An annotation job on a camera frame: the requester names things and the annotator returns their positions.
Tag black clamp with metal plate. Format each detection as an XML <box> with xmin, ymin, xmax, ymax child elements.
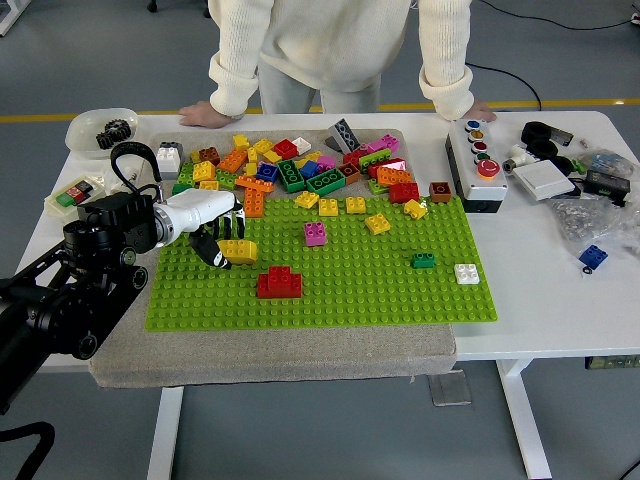
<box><xmin>520</xmin><ymin>120</ymin><xmax>575</xmax><ymax>147</ymax></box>

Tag pink long brick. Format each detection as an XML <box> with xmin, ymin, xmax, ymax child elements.
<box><xmin>366</xmin><ymin>133</ymin><xmax>401</xmax><ymax>155</ymax></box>

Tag white push-button control box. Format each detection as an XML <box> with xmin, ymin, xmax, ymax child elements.
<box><xmin>444</xmin><ymin>117</ymin><xmax>511</xmax><ymax>215</ymax></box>

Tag lime green long brick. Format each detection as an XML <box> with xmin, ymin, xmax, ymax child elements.
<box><xmin>358</xmin><ymin>148</ymin><xmax>394</xmax><ymax>173</ymax></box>

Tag white switch box green red buttons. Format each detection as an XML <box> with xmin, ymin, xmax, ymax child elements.
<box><xmin>43</xmin><ymin>172</ymin><xmax>109</xmax><ymax>219</ymax></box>

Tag grey long brick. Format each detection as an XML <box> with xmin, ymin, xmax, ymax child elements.
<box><xmin>324</xmin><ymin>118</ymin><xmax>362</xmax><ymax>155</ymax></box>

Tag red glossy sloped brick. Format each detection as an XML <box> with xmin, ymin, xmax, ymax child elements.
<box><xmin>367</xmin><ymin>157</ymin><xmax>409</xmax><ymax>176</ymax></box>

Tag black corrugated cable conduit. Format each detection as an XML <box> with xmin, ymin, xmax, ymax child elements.
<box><xmin>0</xmin><ymin>422</ymin><xmax>55</xmax><ymax>480</ymax></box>

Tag red stepped brick stack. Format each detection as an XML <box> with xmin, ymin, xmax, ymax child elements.
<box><xmin>256</xmin><ymin>265</ymin><xmax>304</xmax><ymax>300</ymax></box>

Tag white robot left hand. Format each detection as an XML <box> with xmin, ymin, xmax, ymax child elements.
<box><xmin>167</xmin><ymin>187</ymin><xmax>248</xmax><ymax>272</ymax></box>

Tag yellow curved brick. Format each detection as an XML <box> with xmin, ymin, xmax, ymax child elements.
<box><xmin>218</xmin><ymin>238</ymin><xmax>260</xmax><ymax>265</ymax></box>

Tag clear bag of screws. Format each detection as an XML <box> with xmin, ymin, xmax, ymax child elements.
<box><xmin>547</xmin><ymin>192</ymin><xmax>640</xmax><ymax>261</ymax></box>

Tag person's right hand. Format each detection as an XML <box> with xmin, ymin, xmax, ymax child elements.
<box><xmin>178</xmin><ymin>100</ymin><xmax>234</xmax><ymax>130</ymax></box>

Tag table height control panel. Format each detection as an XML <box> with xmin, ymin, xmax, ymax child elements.
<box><xmin>584</xmin><ymin>354</ymin><xmax>640</xmax><ymax>371</ymax></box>

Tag white and grey brick stack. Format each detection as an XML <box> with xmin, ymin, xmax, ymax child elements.
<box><xmin>155</xmin><ymin>141</ymin><xmax>185</xmax><ymax>182</ymax></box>

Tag black chair base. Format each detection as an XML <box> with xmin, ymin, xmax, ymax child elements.
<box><xmin>147</xmin><ymin>0</ymin><xmax>211</xmax><ymax>19</ymax></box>

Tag person's left hand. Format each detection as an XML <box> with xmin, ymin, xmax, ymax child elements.
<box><xmin>462</xmin><ymin>98</ymin><xmax>498</xmax><ymax>124</ymax></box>

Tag white plastic bowl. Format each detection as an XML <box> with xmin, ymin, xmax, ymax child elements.
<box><xmin>65</xmin><ymin>108</ymin><xmax>140</xmax><ymax>160</ymax></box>

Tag white pipe fitting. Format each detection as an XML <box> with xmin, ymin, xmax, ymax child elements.
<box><xmin>502</xmin><ymin>143</ymin><xmax>541</xmax><ymax>175</ymax></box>

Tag clear bag of blue parts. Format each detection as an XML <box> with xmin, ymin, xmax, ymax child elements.
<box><xmin>574</xmin><ymin>148</ymin><xmax>640</xmax><ymax>176</ymax></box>

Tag person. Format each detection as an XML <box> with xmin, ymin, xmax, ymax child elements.
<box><xmin>207</xmin><ymin>0</ymin><xmax>475</xmax><ymax>121</ymax></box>

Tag black floor cable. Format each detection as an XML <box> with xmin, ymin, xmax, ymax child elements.
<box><xmin>467</xmin><ymin>62</ymin><xmax>544</xmax><ymax>112</ymax></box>
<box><xmin>479</xmin><ymin>0</ymin><xmax>640</xmax><ymax>32</ymax></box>

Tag white wall switch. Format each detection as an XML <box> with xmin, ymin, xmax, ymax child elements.
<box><xmin>512</xmin><ymin>160</ymin><xmax>577</xmax><ymax>203</ymax></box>

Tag white table leg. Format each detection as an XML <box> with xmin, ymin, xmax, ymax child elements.
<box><xmin>495</xmin><ymin>358</ymin><xmax>554</xmax><ymax>480</ymax></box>
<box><xmin>147</xmin><ymin>387</ymin><xmax>185</xmax><ymax>480</ymax></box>

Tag green long upturned brick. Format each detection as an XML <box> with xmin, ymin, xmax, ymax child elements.
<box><xmin>277</xmin><ymin>159</ymin><xmax>306</xmax><ymax>194</ymax></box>
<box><xmin>305</xmin><ymin>168</ymin><xmax>347</xmax><ymax>196</ymax></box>

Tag black power adapter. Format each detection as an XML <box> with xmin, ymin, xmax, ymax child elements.
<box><xmin>583</xmin><ymin>169</ymin><xmax>632</xmax><ymax>207</ymax></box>

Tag grey-brown mat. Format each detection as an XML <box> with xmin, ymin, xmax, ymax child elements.
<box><xmin>88</xmin><ymin>128</ymin><xmax>459</xmax><ymax>390</ymax></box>

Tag magenta square brick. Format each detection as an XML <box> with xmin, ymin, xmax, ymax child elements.
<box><xmin>303</xmin><ymin>221</ymin><xmax>327</xmax><ymax>248</ymax></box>

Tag white furniture frame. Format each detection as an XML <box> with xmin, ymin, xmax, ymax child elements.
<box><xmin>0</xmin><ymin>0</ymin><xmax>32</xmax><ymax>37</ymax></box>

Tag green studded baseplate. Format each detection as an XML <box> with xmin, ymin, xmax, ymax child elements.
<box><xmin>144</xmin><ymin>194</ymin><xmax>501</xmax><ymax>332</ymax></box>

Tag grey floor plate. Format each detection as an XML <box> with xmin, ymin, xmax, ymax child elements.
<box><xmin>427</xmin><ymin>370</ymin><xmax>474</xmax><ymax>407</ymax></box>

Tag orange flat long brick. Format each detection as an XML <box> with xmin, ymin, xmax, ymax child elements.
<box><xmin>233</xmin><ymin>174</ymin><xmax>275</xmax><ymax>194</ymax></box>

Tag red rounded brick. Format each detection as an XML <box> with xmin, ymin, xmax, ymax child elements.
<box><xmin>388</xmin><ymin>182</ymin><xmax>421</xmax><ymax>204</ymax></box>

